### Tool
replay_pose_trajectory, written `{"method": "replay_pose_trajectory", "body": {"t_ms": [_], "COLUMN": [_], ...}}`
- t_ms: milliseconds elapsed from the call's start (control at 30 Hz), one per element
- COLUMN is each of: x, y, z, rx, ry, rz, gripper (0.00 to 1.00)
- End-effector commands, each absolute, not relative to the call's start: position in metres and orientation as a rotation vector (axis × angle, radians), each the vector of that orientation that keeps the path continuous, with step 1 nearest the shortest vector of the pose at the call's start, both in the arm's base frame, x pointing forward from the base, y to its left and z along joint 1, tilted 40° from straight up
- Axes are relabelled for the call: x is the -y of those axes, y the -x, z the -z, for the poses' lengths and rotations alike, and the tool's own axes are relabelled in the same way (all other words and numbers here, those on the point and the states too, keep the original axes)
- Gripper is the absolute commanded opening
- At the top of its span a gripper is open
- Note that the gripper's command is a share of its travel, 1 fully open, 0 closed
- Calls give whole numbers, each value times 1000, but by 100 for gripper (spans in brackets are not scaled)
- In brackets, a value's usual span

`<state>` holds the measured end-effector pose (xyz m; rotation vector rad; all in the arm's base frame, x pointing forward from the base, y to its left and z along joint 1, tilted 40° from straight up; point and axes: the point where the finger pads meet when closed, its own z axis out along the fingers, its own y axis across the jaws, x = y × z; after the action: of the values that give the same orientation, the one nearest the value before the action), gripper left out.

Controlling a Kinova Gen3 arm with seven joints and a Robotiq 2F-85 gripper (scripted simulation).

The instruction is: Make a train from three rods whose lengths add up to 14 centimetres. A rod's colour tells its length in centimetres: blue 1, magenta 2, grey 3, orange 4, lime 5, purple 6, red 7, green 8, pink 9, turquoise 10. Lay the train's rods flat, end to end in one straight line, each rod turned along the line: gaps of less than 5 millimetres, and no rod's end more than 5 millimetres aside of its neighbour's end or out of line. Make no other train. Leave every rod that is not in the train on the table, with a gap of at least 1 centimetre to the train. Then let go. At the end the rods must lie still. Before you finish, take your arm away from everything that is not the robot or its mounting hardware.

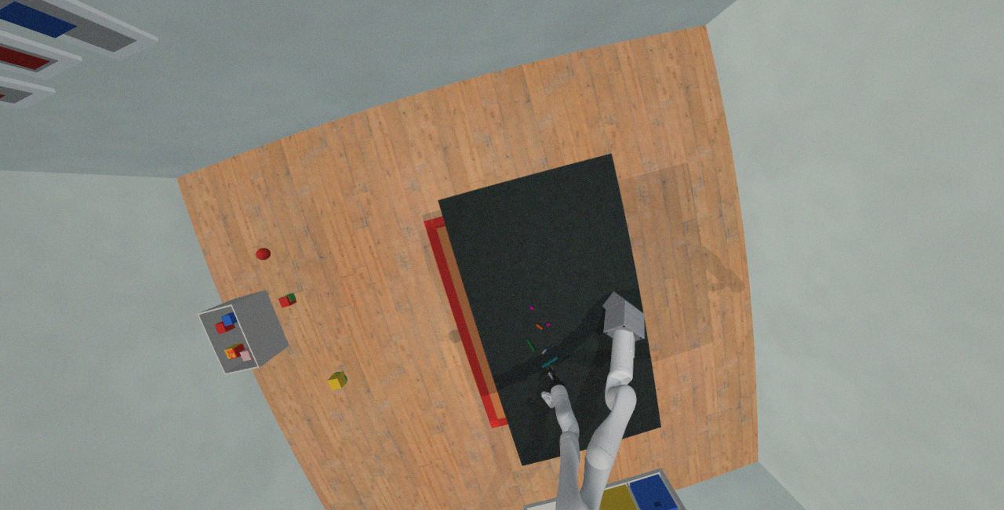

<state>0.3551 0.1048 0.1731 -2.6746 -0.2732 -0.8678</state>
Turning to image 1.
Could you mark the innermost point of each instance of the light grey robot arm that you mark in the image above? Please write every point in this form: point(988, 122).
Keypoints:
point(604, 444)

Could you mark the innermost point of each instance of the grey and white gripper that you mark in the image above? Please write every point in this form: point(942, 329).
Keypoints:
point(553, 378)

